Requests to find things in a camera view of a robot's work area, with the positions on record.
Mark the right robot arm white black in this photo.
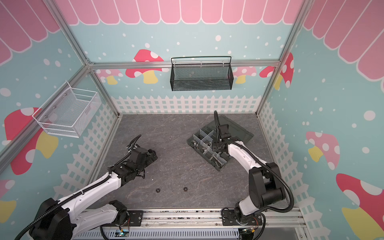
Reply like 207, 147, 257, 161
213, 111, 295, 224

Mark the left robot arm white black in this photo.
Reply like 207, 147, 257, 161
16, 136, 158, 240

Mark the dark green compartment organizer box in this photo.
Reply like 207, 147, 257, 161
187, 115, 254, 171

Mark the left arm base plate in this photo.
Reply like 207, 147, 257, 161
118, 210, 144, 228

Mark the black wire mesh basket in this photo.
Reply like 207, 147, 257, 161
170, 56, 234, 92

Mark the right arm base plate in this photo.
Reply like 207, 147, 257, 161
221, 208, 263, 227

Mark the white slotted cable duct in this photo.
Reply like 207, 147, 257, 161
75, 228, 240, 240

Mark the white wire mesh basket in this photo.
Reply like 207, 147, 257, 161
32, 82, 102, 138

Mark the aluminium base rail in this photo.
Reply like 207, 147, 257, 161
89, 207, 305, 229

